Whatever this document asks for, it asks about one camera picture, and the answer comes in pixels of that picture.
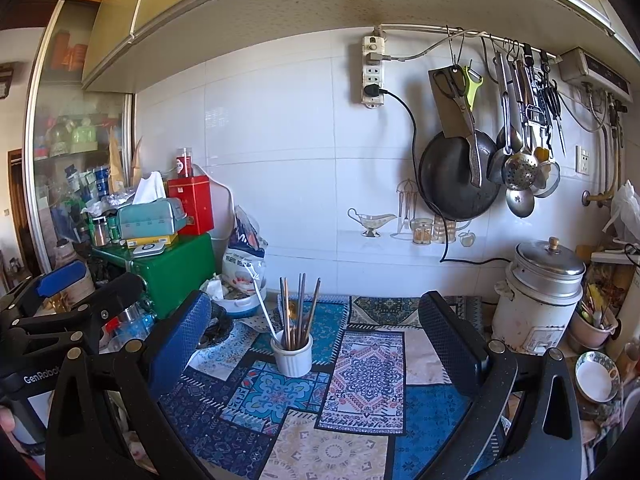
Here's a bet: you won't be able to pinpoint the white rice cooker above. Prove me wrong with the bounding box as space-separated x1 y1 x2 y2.
491 236 586 356

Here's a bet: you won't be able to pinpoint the red white cup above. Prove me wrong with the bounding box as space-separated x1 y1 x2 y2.
176 148 193 178

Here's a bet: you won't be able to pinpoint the white blue plastic bag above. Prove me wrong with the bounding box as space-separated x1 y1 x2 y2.
221 205 268 296

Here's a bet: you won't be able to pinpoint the yellow upper cabinet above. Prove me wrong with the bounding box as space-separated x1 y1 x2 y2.
82 0 639 93

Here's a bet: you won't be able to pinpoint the teal tissue box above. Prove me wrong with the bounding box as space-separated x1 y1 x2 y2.
117 197 188 240

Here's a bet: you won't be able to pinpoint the black hanging wok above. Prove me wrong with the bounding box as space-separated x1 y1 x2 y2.
419 131 500 221

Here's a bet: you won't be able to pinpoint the white power strip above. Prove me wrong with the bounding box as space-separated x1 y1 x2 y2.
361 34 386 108

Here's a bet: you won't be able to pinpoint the red tin box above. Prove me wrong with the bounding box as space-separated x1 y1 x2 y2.
167 176 215 235

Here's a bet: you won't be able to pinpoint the black power cable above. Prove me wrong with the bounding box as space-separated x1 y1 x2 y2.
364 84 511 265

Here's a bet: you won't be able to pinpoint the white wall water heater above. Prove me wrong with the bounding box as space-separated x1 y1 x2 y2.
559 48 634 103

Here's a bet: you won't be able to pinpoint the white ceramic bowl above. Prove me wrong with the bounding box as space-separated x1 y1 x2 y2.
574 351 622 403

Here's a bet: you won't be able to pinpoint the person's left hand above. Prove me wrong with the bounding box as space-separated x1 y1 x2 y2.
0 406 15 434

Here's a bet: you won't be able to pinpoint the brown wooden chopstick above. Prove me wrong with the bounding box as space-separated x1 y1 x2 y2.
288 300 298 350

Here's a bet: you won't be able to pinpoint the metal hanging rail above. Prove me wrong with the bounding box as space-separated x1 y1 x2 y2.
373 23 561 64

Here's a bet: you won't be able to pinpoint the patchwork patterned table cloth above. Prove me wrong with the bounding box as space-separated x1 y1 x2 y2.
160 296 470 479

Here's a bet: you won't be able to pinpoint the white ceramic utensil cup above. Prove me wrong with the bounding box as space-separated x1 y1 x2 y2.
270 330 314 378

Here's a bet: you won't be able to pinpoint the green metal box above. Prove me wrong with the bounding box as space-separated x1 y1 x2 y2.
92 233 216 320

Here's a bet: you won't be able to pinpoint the white plastic chopstick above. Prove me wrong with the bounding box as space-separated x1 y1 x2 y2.
247 266 279 342

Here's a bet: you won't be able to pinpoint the hanging slotted metal ladle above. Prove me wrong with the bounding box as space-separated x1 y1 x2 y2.
496 52 538 191

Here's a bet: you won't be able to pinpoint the dark green chopstick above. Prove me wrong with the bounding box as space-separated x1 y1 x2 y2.
279 278 288 349

